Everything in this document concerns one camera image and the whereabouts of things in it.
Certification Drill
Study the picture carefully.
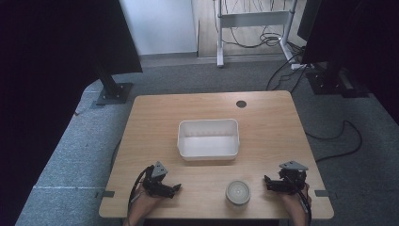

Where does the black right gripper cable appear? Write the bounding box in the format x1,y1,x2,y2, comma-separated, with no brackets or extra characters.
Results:
296,186,313,226

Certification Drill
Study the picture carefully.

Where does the white metal desk frame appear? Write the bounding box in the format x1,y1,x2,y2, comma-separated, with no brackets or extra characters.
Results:
215,0,299,69

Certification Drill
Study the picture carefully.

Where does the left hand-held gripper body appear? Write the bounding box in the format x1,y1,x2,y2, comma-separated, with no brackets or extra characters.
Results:
142,160,169,199

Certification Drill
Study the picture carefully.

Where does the long black floor cable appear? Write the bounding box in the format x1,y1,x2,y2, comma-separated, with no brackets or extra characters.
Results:
304,120,364,164

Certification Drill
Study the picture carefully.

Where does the black metal stand base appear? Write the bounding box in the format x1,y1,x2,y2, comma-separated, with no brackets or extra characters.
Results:
305,61,371,99
94,64,135,106

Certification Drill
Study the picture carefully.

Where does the white power strip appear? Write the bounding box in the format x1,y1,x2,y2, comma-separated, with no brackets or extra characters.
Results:
290,63,315,71

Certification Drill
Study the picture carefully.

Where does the black cable from power strip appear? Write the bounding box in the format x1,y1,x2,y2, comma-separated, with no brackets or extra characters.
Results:
264,51,308,94

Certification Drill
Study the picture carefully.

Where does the round grey lidded container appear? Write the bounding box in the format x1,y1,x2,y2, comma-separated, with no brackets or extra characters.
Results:
224,179,252,207

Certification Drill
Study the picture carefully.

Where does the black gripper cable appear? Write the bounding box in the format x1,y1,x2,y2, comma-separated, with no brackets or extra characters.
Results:
127,165,152,218
296,186,313,226

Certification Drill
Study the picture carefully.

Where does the white plastic bin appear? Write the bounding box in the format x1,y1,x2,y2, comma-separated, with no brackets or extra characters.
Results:
176,118,241,162

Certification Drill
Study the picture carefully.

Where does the black curtain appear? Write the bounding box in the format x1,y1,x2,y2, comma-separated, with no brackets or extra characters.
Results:
0,0,144,226
296,0,399,125

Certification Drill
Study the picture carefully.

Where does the person's left hand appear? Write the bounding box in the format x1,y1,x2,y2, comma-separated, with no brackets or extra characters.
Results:
129,186,164,218

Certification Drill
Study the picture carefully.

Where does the tangle of black floor cables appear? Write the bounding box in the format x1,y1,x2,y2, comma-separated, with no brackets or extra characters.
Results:
219,0,306,55

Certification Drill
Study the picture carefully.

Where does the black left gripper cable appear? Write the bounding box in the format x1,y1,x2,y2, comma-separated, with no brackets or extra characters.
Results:
127,165,152,218

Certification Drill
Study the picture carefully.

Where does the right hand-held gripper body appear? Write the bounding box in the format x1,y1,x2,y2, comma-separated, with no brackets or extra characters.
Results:
278,160,310,195

